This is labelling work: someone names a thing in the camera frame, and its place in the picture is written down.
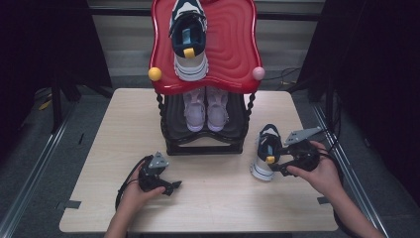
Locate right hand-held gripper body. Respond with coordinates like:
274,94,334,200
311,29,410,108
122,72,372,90
280,126,324,173

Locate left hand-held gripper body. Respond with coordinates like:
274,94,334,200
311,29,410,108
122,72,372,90
138,151,170,192

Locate navy and white sneaker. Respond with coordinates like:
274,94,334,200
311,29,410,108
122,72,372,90
168,0,210,82
250,123,284,182

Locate red and black shoe rack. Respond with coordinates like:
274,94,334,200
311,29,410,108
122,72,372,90
148,0,266,157

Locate person's left hand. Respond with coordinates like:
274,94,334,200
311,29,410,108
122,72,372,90
120,170,166,214

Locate person's right hand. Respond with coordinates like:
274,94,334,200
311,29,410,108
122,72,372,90
286,142,345,199

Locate black curtain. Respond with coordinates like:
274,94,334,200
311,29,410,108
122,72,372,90
296,0,420,207
0,0,113,160

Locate dark metal stand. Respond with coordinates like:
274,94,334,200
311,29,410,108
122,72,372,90
49,75,82,135

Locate black floor cables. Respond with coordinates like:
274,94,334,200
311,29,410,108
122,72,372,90
305,95,345,157
263,66,303,91

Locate metal floor rail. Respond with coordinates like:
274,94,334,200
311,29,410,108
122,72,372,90
0,102,78,238
311,103,390,238

